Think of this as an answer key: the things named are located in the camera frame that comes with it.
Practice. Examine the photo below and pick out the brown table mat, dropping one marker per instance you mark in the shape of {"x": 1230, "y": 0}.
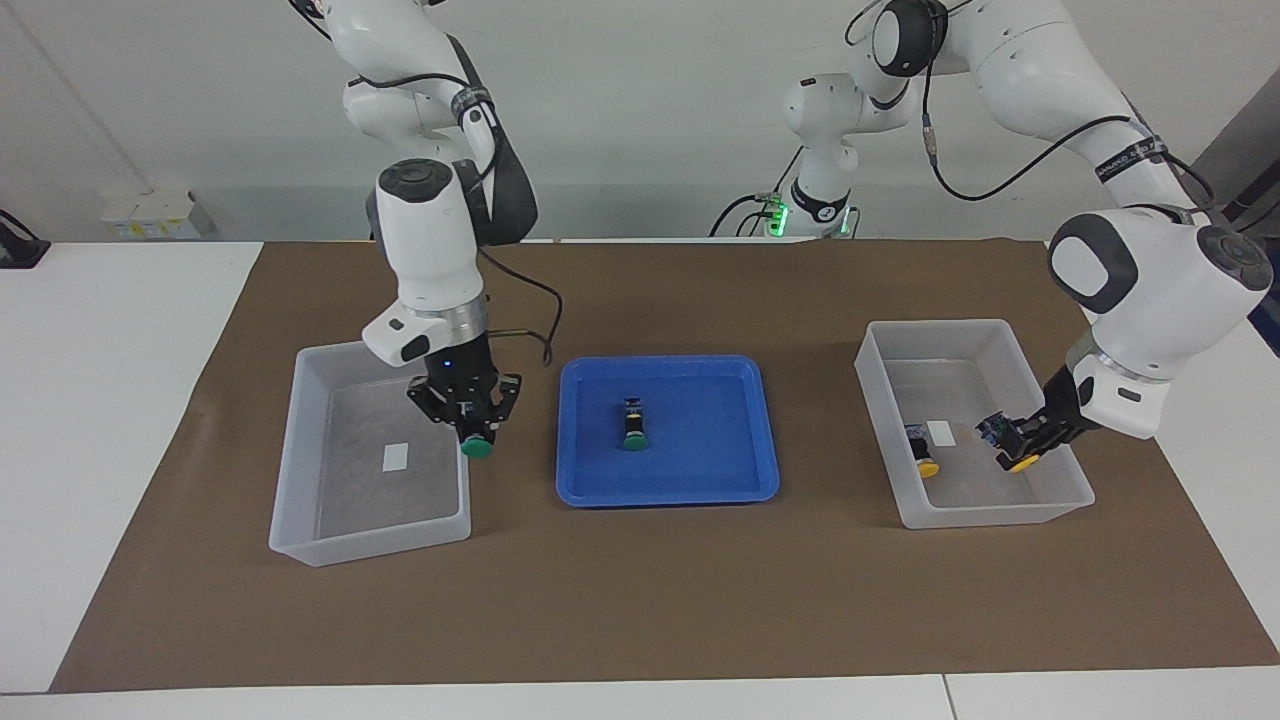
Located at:
{"x": 640, "y": 600}

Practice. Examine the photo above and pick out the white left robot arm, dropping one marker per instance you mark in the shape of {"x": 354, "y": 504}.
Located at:
{"x": 1150, "y": 270}

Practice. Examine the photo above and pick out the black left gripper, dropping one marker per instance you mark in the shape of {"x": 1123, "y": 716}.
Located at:
{"x": 1065, "y": 410}

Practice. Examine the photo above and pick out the blue plastic tray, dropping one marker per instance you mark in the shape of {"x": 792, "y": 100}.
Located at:
{"x": 720, "y": 400}

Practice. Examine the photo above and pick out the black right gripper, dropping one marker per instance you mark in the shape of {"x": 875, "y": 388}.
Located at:
{"x": 460, "y": 385}

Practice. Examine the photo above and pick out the yellow push button switch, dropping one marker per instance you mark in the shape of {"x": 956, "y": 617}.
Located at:
{"x": 990, "y": 427}
{"x": 924, "y": 455}

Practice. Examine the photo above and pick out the small white label sticker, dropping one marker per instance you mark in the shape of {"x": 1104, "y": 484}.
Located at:
{"x": 941, "y": 433}
{"x": 397, "y": 457}

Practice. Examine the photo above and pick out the green push button switch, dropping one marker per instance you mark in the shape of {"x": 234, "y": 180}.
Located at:
{"x": 634, "y": 425}
{"x": 478, "y": 448}

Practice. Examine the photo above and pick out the black clamp device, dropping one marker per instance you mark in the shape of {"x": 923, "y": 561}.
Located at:
{"x": 20, "y": 250}

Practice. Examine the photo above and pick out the white wall socket box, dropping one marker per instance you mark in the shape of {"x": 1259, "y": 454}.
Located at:
{"x": 155, "y": 215}

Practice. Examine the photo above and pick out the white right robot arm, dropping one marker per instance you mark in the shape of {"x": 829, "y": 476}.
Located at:
{"x": 430, "y": 250}

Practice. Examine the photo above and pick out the black stand pole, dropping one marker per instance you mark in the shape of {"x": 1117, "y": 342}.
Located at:
{"x": 1255, "y": 195}

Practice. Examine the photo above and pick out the translucent white plastic box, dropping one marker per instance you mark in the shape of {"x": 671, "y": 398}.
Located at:
{"x": 340, "y": 470}
{"x": 960, "y": 490}

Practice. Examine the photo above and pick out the blue crate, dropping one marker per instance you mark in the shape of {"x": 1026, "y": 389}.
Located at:
{"x": 1273, "y": 320}

